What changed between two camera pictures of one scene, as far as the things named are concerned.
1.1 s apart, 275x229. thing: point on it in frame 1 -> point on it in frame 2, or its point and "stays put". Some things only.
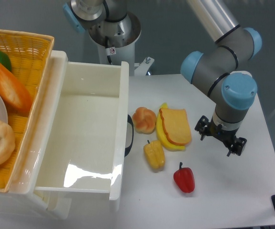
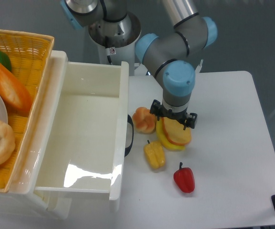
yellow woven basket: [30, 54] stays put
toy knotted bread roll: [144, 120] stays put
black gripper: [204, 127] -> [159, 110]
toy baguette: [15, 93] stays put
